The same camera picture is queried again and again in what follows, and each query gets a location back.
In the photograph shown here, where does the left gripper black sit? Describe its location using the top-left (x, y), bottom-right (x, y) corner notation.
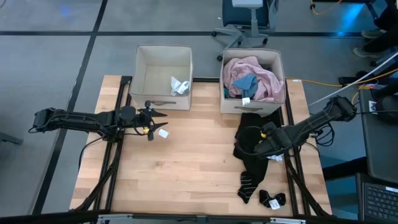
top-left (132, 99), bottom-right (169, 142)

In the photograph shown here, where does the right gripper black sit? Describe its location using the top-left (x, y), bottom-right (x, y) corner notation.
top-left (253, 121), bottom-right (292, 159)

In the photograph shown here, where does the black garment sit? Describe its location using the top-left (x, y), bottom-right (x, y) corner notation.
top-left (232, 110), bottom-right (282, 187)

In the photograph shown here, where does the pink button shirt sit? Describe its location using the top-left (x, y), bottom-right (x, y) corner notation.
top-left (222, 55), bottom-right (286, 104)

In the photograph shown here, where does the blue-grey cloth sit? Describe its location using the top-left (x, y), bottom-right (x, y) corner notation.
top-left (233, 73), bottom-right (259, 99)

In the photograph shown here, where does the beige fabric storage bin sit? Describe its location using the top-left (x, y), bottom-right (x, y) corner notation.
top-left (219, 47), bottom-right (287, 116)
top-left (129, 44), bottom-right (194, 111)

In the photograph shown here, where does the black sock with thin stripes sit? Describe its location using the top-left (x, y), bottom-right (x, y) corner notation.
top-left (238, 170), bottom-right (261, 205)

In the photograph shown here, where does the black power strip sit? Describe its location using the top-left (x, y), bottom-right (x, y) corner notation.
top-left (338, 71), bottom-right (368, 88)

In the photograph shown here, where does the grey metal crossbar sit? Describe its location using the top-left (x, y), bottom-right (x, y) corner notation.
top-left (96, 213), bottom-right (307, 224)

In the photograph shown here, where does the dark grey desk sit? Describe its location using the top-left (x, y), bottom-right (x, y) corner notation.
top-left (359, 88), bottom-right (398, 184)

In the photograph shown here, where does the black round object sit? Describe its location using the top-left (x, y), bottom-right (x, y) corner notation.
top-left (374, 95), bottom-right (398, 124)

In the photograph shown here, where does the person's grey shoe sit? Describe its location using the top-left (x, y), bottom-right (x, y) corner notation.
top-left (360, 29), bottom-right (386, 40)
top-left (353, 46), bottom-right (379, 59)

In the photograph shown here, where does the navy office chair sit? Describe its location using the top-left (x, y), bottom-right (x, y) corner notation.
top-left (211, 0), bottom-right (280, 62)

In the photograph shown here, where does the person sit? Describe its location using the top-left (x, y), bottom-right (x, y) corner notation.
top-left (353, 0), bottom-right (398, 59)

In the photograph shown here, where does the grey metal foot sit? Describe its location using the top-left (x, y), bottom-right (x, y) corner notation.
top-left (0, 132), bottom-right (24, 146)

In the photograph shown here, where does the dark blue cable loop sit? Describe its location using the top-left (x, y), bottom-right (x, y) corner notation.
top-left (316, 124), bottom-right (336, 147)

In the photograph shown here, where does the black table frame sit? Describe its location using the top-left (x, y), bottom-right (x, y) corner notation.
top-left (70, 74), bottom-right (332, 224)

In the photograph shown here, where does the yellow cable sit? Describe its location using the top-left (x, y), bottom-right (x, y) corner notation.
top-left (310, 0), bottom-right (343, 16)
top-left (285, 67), bottom-right (398, 106)

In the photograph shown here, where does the black cable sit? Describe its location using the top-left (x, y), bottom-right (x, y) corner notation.
top-left (77, 136), bottom-right (108, 171)

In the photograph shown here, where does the white cord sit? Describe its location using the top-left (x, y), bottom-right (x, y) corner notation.
top-left (307, 52), bottom-right (398, 107)

